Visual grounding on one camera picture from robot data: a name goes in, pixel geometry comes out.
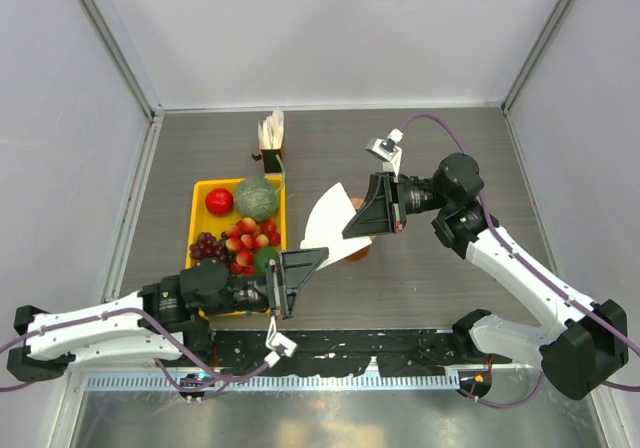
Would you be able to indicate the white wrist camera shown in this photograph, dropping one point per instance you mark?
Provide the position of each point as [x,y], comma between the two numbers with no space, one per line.
[387,150]
[279,345]

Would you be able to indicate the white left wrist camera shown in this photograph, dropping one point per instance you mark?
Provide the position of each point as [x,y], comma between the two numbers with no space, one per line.
[279,345]

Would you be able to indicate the green lime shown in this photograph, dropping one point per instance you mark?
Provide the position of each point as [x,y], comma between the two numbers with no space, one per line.
[265,258]

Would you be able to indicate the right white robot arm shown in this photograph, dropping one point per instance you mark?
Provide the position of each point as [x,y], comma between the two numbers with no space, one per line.
[577,344]

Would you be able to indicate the yellow plastic fruit tray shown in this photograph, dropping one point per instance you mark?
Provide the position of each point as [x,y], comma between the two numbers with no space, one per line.
[200,203]

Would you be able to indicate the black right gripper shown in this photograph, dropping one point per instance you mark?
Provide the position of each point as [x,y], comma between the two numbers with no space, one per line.
[380,213]

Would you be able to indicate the dark purple grape bunch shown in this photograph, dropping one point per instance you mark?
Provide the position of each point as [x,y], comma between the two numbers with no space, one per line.
[208,246]

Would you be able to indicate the red apple back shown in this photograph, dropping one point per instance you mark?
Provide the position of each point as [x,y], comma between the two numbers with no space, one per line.
[219,202]

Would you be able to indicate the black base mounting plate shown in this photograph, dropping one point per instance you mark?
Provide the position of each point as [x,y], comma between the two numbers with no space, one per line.
[341,353]

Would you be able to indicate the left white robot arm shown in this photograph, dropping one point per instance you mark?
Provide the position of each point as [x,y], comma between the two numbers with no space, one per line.
[166,321]

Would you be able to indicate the round wooden dripper stand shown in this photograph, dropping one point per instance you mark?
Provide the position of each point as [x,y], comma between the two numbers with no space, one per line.
[357,203]

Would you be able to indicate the white perforated cable rail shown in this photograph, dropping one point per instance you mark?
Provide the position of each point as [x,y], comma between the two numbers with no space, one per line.
[370,380]

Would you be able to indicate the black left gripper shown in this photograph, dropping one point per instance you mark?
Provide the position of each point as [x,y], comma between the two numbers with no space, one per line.
[298,266]

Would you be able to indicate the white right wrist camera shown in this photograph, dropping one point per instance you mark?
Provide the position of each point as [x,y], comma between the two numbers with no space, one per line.
[387,150]

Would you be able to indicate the green netted melon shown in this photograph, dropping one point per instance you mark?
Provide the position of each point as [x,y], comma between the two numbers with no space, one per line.
[256,198]

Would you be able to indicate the dark filter holder box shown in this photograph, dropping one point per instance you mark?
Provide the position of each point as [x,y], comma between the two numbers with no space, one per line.
[271,156]

